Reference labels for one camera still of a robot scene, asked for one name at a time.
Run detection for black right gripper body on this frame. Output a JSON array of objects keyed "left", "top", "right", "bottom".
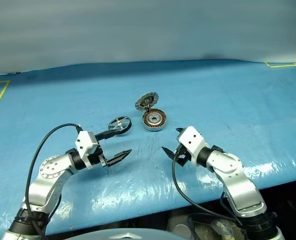
[{"left": 173, "top": 143, "right": 190, "bottom": 168}]

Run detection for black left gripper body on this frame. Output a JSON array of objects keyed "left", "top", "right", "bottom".
[{"left": 87, "top": 139, "right": 107, "bottom": 168}]

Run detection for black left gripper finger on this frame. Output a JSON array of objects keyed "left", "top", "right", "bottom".
[
  {"left": 104, "top": 148, "right": 133, "bottom": 168},
  {"left": 94, "top": 128, "right": 129, "bottom": 142}
]

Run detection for black ring silver spoked wheel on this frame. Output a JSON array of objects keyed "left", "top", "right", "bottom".
[{"left": 108, "top": 115, "right": 133, "bottom": 137}]

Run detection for silver motor base copper windings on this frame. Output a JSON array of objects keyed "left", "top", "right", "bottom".
[{"left": 140, "top": 109, "right": 168, "bottom": 133}]

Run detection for silver toothed motor cover disc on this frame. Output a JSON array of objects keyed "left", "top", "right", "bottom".
[{"left": 135, "top": 91, "right": 159, "bottom": 114}]

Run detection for blue plastic table cover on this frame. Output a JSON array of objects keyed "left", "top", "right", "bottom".
[{"left": 0, "top": 58, "right": 296, "bottom": 237}]

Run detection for grey rounded housing under table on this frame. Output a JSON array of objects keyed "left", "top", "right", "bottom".
[{"left": 167, "top": 211, "right": 196, "bottom": 240}]

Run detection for grey robot torso with chevron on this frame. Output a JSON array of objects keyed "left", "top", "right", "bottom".
[{"left": 84, "top": 226, "right": 181, "bottom": 240}]

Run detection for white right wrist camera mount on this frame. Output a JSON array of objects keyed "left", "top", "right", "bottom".
[{"left": 177, "top": 126, "right": 211, "bottom": 167}]

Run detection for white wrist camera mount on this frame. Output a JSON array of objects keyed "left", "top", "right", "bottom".
[
  {"left": 74, "top": 129, "right": 100, "bottom": 169},
  {"left": 177, "top": 126, "right": 211, "bottom": 167}
]

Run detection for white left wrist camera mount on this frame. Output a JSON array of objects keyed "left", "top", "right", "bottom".
[{"left": 74, "top": 129, "right": 100, "bottom": 169}]

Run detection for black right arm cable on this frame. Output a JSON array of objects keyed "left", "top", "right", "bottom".
[{"left": 172, "top": 149, "right": 249, "bottom": 240}]

